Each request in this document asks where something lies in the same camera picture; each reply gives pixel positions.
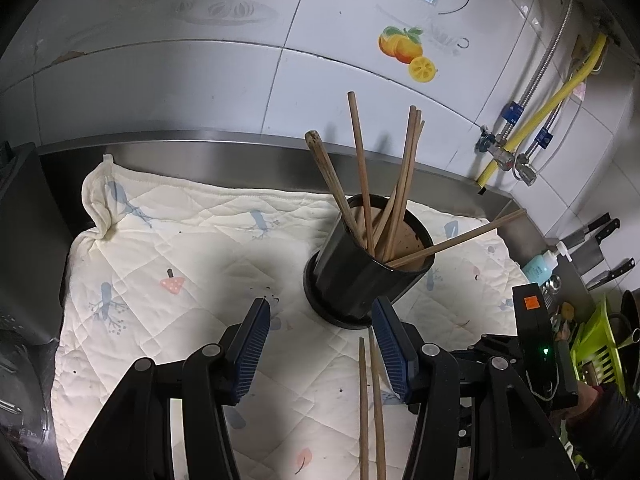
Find angle valve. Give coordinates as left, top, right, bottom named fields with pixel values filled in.
left=512, top=153, right=537, bottom=188
left=475, top=126, right=515, bottom=171

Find cleaver knife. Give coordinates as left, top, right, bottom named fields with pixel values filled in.
left=561, top=212, right=620, bottom=275

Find black utensil holder cup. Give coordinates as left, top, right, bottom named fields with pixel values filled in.
left=303, top=218, right=435, bottom=330

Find blue soap pump bottle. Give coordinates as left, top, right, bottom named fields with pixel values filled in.
left=522, top=242, right=572, bottom=285

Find green plastic basket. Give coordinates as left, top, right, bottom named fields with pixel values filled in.
left=570, top=299, right=626, bottom=398

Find white quilted cloth mat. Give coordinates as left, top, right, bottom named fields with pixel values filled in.
left=51, top=154, right=526, bottom=479

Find long curved wooden spoon handle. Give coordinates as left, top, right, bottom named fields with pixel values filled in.
left=386, top=209, right=526, bottom=269

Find right angle valve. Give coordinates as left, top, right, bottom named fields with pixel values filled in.
left=512, top=153, right=537, bottom=188

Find thin wooden chopstick in cup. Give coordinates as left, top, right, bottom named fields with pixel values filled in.
left=383, top=106, right=422, bottom=262

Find black handled kitchen knife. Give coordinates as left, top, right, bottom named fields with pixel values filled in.
left=586, top=258, right=636, bottom=290

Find yellow gas hose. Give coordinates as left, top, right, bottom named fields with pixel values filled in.
left=474, top=31, right=609, bottom=191

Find left angle valve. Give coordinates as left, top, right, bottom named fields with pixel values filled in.
left=475, top=126, right=515, bottom=171

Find thick round wooden stick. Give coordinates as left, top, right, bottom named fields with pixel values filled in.
left=305, top=130, right=363, bottom=247

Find braided steel hose right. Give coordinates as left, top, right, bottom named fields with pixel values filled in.
left=522, top=58, right=586, bottom=162

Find braided steel hose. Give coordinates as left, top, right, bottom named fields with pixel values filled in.
left=522, top=58, right=586, bottom=162
left=494, top=0, right=575, bottom=141

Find braided steel hose left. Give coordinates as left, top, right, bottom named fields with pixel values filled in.
left=494, top=0, right=575, bottom=141

